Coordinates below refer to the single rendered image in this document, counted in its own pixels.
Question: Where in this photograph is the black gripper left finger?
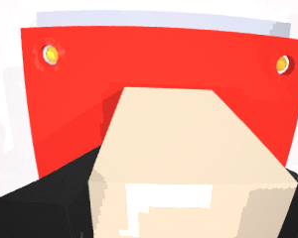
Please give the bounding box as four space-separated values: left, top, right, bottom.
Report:
0 144 101 238

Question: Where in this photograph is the grey base with four posts and gold pins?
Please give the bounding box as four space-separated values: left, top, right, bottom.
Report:
35 9 292 64

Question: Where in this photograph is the red plate with cream block handle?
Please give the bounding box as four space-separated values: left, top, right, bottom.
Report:
21 25 298 238

